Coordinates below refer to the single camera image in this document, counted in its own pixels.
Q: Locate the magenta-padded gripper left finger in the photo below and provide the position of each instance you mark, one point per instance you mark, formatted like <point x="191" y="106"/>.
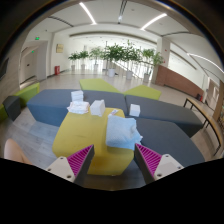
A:
<point x="79" y="161"/>

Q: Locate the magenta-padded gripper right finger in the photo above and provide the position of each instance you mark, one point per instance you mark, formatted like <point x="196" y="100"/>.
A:
<point x="150" y="160"/>

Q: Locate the light grey-blue towel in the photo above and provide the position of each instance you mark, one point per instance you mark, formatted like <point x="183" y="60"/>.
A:
<point x="121" y="131"/>

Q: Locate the dark grey sofa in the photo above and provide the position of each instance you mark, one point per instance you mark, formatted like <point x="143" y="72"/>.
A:
<point x="170" y="141"/>
<point x="166" y="111"/>

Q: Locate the small white cube box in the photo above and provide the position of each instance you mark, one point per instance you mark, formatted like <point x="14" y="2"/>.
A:
<point x="134" y="110"/>

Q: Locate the white-pink wet wipes pack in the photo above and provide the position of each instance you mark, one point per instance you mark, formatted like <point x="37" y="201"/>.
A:
<point x="78" y="107"/>

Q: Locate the white tissue box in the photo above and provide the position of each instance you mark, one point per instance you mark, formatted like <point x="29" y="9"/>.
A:
<point x="97" y="108"/>

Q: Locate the long blue-grey sofa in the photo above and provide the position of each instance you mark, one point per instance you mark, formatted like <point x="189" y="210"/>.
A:
<point x="46" y="106"/>

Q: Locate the beige rounded chair back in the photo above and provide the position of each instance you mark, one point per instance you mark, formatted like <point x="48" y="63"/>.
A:
<point x="15" y="151"/>

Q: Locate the stack of white tissue packs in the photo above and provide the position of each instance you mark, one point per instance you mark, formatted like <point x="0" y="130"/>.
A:
<point x="77" y="95"/>

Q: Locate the lime green sofa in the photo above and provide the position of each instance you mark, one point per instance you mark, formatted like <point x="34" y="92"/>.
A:
<point x="143" y="91"/>
<point x="98" y="85"/>

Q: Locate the black-framed wooden bench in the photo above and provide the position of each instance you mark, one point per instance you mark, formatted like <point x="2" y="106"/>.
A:
<point x="203" y="108"/>

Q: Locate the red fire extinguisher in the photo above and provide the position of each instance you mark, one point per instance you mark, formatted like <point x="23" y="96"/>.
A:
<point x="199" y="97"/>

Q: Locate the lime green bench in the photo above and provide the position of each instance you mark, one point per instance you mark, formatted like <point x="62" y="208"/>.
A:
<point x="28" y="93"/>

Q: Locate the dark grey cube stool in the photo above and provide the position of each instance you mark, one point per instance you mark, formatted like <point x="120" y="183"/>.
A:
<point x="11" y="107"/>

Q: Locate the red fire cabinet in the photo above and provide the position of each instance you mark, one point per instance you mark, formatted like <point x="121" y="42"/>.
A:
<point x="57" y="70"/>

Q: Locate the row of potted plants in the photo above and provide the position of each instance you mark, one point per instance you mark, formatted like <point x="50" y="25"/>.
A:
<point x="115" y="53"/>

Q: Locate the green exit sign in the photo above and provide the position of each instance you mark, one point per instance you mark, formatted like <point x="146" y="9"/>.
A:
<point x="37" y="38"/>

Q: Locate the ceiling light strips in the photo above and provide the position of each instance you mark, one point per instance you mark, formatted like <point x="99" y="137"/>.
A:
<point x="87" y="12"/>

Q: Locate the yellow wall picture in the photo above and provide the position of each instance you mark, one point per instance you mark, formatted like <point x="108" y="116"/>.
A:
<point x="59" y="48"/>

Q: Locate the black wall screen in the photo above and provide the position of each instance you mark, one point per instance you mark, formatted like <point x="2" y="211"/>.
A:
<point x="3" y="69"/>

